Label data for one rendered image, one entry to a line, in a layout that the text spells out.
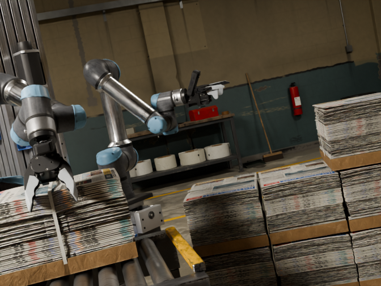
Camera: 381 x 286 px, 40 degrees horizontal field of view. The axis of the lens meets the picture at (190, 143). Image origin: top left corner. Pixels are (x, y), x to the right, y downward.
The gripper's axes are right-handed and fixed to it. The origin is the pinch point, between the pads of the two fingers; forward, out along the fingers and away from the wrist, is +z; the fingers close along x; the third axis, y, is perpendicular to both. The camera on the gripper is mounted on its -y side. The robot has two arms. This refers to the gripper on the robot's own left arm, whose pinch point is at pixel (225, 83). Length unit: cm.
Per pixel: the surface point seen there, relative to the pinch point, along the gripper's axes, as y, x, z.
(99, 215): 15, 109, -17
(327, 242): 60, 44, 34
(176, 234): 29, 94, -3
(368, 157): 32, 37, 53
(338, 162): 32, 39, 42
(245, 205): 41, 46, 7
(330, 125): 18, 36, 42
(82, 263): 26, 114, -23
